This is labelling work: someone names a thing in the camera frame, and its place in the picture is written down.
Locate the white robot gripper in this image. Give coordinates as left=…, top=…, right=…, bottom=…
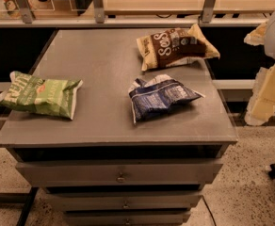
left=244, top=11, right=275, bottom=126

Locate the black metal floor frame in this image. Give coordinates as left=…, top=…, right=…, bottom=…
left=0, top=187, right=38, bottom=226

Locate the grey drawer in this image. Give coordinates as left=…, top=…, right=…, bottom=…
left=46, top=191, right=201, bottom=211
left=65, top=211, right=190, bottom=226
left=16, top=159, right=222, bottom=187

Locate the brown and cream chip bag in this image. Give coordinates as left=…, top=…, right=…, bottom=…
left=137, top=24, right=220, bottom=72

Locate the middle grey drawer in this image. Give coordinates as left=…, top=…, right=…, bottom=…
left=46, top=191, right=201, bottom=211

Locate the bottom grey drawer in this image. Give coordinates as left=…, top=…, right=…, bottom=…
left=65, top=211, right=190, bottom=226

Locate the wooden shelf counter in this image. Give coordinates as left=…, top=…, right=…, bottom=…
left=0, top=0, right=275, bottom=28

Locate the grey drawer cabinet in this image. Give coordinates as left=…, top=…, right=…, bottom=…
left=0, top=29, right=237, bottom=216

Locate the green jalapeno chip bag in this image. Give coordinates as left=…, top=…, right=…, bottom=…
left=0, top=71, right=83, bottom=120

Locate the blue chip bag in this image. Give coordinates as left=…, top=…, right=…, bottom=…
left=128, top=74, right=203, bottom=123

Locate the top grey drawer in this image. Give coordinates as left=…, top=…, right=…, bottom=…
left=16, top=159, right=222, bottom=187

